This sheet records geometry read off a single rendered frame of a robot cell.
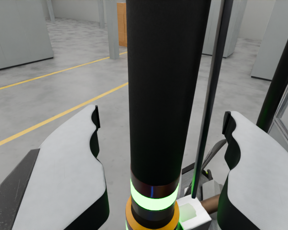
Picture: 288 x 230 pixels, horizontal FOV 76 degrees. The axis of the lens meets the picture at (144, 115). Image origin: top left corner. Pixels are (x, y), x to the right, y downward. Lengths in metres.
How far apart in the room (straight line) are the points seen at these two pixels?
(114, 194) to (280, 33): 4.90
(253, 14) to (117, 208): 11.54
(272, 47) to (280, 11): 0.76
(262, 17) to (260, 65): 6.76
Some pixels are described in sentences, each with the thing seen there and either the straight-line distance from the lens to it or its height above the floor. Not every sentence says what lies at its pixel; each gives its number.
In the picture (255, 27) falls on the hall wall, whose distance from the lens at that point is 12.29.
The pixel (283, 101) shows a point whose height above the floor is 1.14.
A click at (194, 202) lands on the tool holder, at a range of 0.21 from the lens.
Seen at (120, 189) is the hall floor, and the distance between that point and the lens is 2.14.
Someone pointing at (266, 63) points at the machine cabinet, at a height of 0.43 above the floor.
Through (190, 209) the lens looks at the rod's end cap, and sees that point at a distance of 0.20.
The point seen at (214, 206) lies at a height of 1.55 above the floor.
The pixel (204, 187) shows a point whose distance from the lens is 0.76.
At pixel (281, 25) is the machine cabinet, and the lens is 5.52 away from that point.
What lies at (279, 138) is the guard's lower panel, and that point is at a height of 0.92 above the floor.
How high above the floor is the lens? 1.72
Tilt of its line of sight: 32 degrees down
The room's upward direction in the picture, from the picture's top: 1 degrees clockwise
